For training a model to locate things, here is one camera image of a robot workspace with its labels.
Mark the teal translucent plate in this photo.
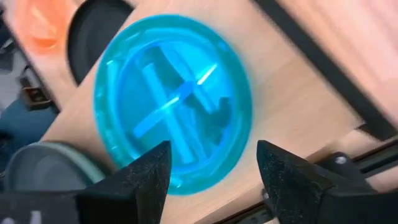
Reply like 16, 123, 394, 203
93, 14, 253, 197
95, 15, 251, 195

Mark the large dark grey plate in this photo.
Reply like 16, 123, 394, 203
67, 0, 135, 85

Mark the orange translucent plate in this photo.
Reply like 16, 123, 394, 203
14, 0, 78, 57

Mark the pale green plate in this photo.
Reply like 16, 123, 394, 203
3, 141, 107, 191

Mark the blue rounded object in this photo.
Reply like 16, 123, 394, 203
0, 98, 60, 147

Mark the wooden board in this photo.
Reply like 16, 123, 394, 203
39, 0, 365, 224

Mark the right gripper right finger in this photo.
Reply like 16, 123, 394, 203
256, 139, 335, 224

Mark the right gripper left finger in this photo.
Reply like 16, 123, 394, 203
76, 140, 173, 224

